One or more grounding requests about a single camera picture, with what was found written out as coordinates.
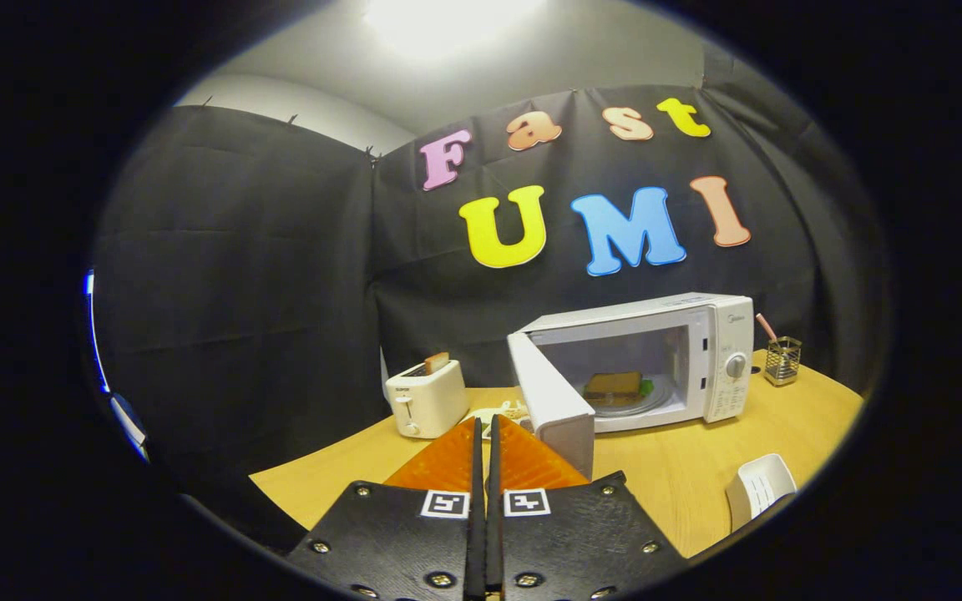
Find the wire mesh holder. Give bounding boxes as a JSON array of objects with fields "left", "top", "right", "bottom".
[{"left": 764, "top": 336, "right": 803, "bottom": 386}]

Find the white microwave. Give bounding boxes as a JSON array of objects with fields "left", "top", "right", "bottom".
[{"left": 507, "top": 292, "right": 756, "bottom": 481}]

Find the brown sandwich with green lettuce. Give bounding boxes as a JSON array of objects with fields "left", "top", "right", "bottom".
[{"left": 583, "top": 371, "right": 656, "bottom": 400}]

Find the glass microwave turntable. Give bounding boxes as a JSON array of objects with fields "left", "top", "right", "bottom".
[{"left": 577, "top": 376, "right": 674, "bottom": 417}]

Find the white toaster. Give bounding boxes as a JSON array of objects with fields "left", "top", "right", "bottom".
[{"left": 385, "top": 359, "right": 471, "bottom": 440}]

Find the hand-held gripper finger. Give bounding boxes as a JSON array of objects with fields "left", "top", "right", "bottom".
[
  {"left": 285, "top": 416, "right": 486, "bottom": 601},
  {"left": 485, "top": 415, "right": 689, "bottom": 601}
]

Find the computer monitor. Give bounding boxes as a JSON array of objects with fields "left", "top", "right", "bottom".
[{"left": 84, "top": 267, "right": 150, "bottom": 462}]

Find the white rectangular dish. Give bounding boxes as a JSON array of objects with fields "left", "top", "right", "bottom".
[{"left": 726, "top": 453, "right": 797, "bottom": 533}]

